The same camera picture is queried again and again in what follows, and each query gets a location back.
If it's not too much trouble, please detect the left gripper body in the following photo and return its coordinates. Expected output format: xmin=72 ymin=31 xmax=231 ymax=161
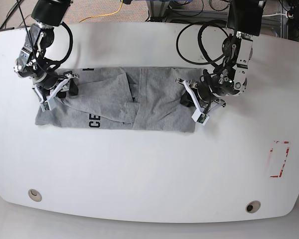
xmin=175 ymin=76 xmax=226 ymax=113

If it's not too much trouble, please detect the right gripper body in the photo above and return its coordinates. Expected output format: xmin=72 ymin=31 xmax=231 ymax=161
xmin=32 ymin=71 xmax=79 ymax=103

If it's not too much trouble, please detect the grey t-shirt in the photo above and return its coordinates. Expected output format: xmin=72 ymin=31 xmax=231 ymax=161
xmin=35 ymin=67 xmax=202 ymax=133

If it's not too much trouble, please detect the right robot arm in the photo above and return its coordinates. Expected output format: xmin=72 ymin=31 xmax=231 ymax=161
xmin=14 ymin=0 xmax=78 ymax=111

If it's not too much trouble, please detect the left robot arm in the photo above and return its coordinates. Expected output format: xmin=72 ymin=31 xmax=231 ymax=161
xmin=180 ymin=0 xmax=266 ymax=113

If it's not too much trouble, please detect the red tape rectangle marking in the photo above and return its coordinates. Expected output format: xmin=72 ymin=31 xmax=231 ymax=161
xmin=268 ymin=141 xmax=291 ymax=178

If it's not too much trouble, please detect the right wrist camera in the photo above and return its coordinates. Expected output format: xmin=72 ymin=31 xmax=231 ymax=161
xmin=40 ymin=99 xmax=56 ymax=112

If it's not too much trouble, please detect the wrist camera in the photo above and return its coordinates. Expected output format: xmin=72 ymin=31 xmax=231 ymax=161
xmin=40 ymin=99 xmax=56 ymax=112
xmin=192 ymin=110 xmax=210 ymax=125

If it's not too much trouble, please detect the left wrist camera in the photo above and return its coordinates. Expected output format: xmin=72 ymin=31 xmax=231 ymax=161
xmin=192 ymin=110 xmax=210 ymax=125

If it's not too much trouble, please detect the aluminium frame rail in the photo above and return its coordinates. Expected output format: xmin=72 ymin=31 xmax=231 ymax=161
xmin=146 ymin=0 xmax=289 ymax=39

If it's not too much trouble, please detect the black floor cable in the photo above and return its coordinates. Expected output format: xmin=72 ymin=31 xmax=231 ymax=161
xmin=0 ymin=0 xmax=23 ymax=30

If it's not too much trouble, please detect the yellow cable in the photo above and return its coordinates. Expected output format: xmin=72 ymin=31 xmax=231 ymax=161
xmin=79 ymin=0 xmax=123 ymax=23

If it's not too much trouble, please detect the left table cable grommet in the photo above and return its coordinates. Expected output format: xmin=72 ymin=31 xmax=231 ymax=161
xmin=28 ymin=189 xmax=42 ymax=202

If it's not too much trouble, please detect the table cable grommet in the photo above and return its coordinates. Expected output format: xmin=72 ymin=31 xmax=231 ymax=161
xmin=28 ymin=189 xmax=42 ymax=202
xmin=246 ymin=201 xmax=261 ymax=214

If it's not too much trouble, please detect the white cable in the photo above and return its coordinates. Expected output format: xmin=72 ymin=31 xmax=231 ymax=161
xmin=263 ymin=11 xmax=287 ymax=18

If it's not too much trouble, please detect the right table cable grommet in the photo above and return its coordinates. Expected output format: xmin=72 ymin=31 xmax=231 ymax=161
xmin=246 ymin=201 xmax=261 ymax=214

